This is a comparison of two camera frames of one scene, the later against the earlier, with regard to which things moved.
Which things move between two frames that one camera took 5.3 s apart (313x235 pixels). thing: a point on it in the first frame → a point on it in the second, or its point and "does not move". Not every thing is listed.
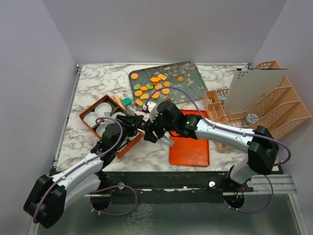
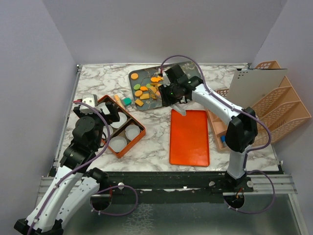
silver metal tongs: (162, 138) → (182, 106)
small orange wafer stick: (117, 99) does not move
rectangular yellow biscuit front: (139, 102) does not move
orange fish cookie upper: (155, 79) does not move
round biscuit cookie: (134, 76) does not move
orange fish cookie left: (144, 88) does not move
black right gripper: (149, 127) → (166, 100)
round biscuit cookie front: (156, 95) → (153, 89)
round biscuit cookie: (138, 93) does not move
